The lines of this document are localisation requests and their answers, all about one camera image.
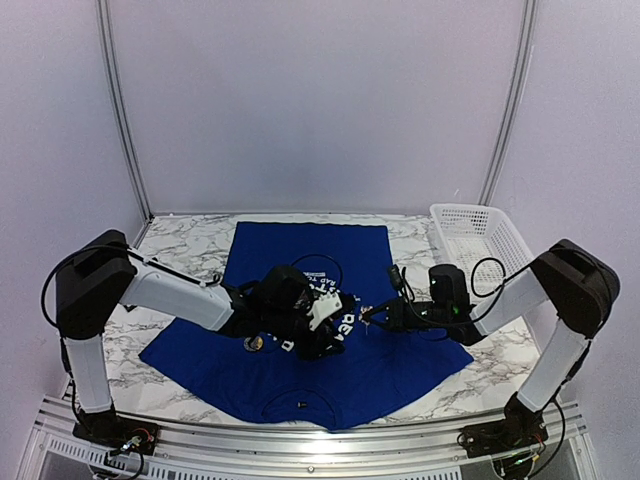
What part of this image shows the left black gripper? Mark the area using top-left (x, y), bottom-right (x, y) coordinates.
top-left (264, 302), bottom-right (346, 361)

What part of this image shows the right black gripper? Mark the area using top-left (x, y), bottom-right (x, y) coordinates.
top-left (363, 296), bottom-right (451, 333)

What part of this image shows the blue printed t-shirt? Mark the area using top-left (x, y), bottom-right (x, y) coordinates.
top-left (140, 222), bottom-right (472, 430)

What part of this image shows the round button badge brooch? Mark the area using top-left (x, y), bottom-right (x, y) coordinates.
top-left (243, 336), bottom-right (264, 353)

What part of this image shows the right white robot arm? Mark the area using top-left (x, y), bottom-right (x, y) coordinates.
top-left (362, 239), bottom-right (621, 448)

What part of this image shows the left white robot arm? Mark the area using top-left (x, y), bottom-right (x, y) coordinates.
top-left (40, 230), bottom-right (355, 445)

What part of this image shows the white plastic basket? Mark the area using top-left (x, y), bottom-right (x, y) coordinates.
top-left (430, 203), bottom-right (534, 278)

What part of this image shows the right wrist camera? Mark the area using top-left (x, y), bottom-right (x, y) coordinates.
top-left (388, 265), bottom-right (406, 296)

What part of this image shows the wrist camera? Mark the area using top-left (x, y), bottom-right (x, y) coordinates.
top-left (307, 292), bottom-right (343, 331)
top-left (388, 265), bottom-right (406, 296)

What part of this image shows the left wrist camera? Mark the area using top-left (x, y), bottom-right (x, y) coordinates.
top-left (307, 292), bottom-right (343, 331)

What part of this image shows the aluminium front rail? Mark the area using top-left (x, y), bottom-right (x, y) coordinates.
top-left (14, 396), bottom-right (603, 479)

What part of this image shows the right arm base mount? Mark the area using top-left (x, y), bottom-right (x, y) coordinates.
top-left (457, 419), bottom-right (549, 458)

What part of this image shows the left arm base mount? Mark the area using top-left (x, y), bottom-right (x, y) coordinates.
top-left (73, 409), bottom-right (160, 455)

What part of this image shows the right aluminium corner post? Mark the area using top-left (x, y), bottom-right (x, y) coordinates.
top-left (478, 0), bottom-right (539, 206)

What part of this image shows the aluminium corner post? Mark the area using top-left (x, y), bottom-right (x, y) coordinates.
top-left (95, 0), bottom-right (154, 223)
top-left (478, 0), bottom-right (539, 206)

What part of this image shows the left aluminium corner post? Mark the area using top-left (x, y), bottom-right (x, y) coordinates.
top-left (95, 0), bottom-right (154, 223)

